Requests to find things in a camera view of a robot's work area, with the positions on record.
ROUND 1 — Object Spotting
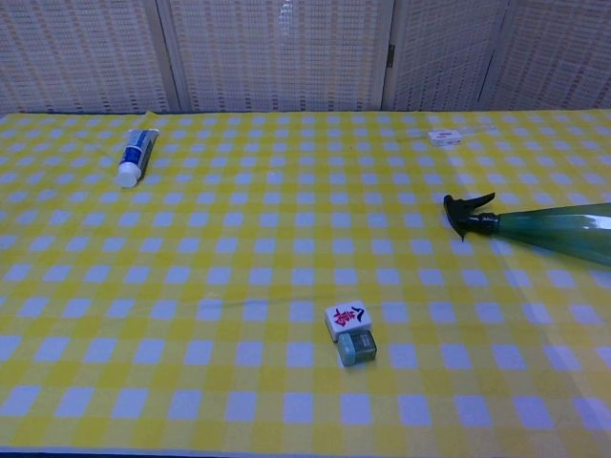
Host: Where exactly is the green spray bottle black trigger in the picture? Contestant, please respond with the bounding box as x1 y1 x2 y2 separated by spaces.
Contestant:
442 192 611 268

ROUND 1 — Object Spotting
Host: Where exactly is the yellow white checked tablecloth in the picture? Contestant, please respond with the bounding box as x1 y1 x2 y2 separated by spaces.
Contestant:
0 110 611 455

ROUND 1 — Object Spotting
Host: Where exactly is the white mahjong tile red print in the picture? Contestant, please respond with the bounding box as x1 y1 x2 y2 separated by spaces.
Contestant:
324 301 374 344

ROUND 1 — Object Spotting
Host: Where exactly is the small green mahjong tile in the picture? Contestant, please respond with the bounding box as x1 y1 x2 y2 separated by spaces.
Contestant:
336 331 380 368

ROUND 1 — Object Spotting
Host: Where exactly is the small white box red print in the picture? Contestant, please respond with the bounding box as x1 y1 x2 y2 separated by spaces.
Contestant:
427 128 463 147

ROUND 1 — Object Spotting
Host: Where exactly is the woven folding screen panel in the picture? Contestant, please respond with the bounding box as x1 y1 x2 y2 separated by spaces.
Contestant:
381 0 515 113
0 0 180 115
481 0 611 112
156 0 397 114

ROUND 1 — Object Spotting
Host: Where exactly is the blue white toothpaste tube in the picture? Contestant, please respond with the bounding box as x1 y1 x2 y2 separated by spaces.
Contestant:
114 129 159 188

